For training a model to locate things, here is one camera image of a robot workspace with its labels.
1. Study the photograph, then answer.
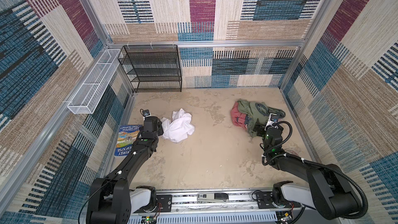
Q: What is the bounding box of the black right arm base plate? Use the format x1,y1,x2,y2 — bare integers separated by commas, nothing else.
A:
251,190,302,209

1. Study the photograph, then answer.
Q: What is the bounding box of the blue illustrated children's book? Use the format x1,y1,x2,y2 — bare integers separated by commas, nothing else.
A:
114,125,142,157

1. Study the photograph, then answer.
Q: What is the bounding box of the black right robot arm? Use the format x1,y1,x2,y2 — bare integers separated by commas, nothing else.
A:
254,121,369,220

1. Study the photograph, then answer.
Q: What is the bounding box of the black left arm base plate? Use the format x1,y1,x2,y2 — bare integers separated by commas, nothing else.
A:
134,195,173,214

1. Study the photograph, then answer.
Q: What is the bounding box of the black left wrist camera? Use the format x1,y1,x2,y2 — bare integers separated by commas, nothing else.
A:
140,109,151,118

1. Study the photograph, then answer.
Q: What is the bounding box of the white wire mesh wall basket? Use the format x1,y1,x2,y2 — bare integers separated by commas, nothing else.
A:
67,49,121,115

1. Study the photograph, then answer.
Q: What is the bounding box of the white cloth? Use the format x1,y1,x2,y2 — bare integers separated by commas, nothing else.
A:
161,108,195,143

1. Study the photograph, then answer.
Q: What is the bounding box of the black corrugated cable conduit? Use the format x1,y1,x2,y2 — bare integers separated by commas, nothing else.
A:
260,120,369,220

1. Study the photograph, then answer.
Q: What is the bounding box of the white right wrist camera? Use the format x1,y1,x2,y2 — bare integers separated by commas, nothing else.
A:
267,114,279,125

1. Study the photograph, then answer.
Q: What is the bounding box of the red shirt with grey cuff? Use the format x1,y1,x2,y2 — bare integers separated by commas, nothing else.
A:
230,102,251,131

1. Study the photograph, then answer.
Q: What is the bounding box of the grey handheld controller device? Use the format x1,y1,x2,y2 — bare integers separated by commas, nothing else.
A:
197,192,229,203

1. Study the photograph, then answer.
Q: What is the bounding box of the green shirt with grey trim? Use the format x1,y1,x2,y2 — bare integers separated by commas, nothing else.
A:
237,99,286,137

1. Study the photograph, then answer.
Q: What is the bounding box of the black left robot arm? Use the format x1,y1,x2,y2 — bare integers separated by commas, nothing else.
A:
85,116,163,224

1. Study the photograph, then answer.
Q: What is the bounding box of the black wire mesh shelf rack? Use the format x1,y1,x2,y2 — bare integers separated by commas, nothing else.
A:
119,45,182,93

